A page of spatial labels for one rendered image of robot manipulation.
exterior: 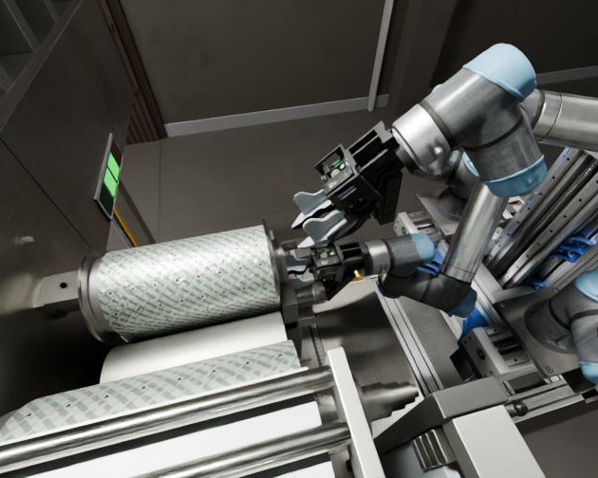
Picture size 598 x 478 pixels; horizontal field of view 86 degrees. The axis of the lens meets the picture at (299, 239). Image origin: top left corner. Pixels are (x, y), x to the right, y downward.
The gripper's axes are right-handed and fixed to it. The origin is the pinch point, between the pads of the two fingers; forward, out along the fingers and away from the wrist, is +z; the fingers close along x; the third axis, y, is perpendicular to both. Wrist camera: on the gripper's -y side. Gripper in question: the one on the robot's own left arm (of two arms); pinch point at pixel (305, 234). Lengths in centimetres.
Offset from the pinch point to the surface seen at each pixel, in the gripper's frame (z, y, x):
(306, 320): 10.6, -10.2, 8.2
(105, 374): 26.6, 16.7, 14.1
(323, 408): -1.7, 10.1, 27.2
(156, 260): 15.0, 17.1, 2.5
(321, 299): 4.9, -7.8, 7.5
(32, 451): 6.8, 28.8, 27.0
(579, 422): -13, -178, 36
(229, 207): 98, -85, -142
